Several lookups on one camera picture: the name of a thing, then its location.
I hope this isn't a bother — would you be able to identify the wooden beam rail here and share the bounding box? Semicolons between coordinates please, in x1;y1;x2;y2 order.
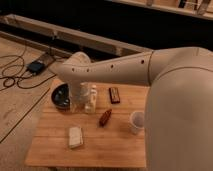
0;14;151;56

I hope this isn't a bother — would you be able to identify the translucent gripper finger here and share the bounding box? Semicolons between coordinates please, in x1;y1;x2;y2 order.
85;85;97;114
70;99;80;112

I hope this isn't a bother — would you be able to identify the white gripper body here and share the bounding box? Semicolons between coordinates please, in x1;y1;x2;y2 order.
68;82;90;104

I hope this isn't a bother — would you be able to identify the blue power adapter box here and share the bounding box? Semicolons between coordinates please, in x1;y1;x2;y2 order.
27;61;45;74

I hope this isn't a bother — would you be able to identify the brown oblong toy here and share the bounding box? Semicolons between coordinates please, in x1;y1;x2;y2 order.
99;109;112;126

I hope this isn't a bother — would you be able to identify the white plastic cup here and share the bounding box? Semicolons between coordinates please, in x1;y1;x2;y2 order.
129;111;144;135

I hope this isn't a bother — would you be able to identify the dark ceramic bowl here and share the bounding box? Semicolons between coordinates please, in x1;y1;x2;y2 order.
51;84;70;109

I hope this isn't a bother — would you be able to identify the black floor cable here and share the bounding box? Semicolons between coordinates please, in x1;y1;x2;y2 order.
0;43;58;144

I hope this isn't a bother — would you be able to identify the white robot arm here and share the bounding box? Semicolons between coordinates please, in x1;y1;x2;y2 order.
57;47;213;171

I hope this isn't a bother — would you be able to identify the white rectangular sponge block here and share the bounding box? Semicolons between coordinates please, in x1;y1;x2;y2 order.
69;127;83;148

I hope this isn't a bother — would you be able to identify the dark rectangular chocolate bar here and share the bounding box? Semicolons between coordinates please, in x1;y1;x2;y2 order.
109;87;120;104

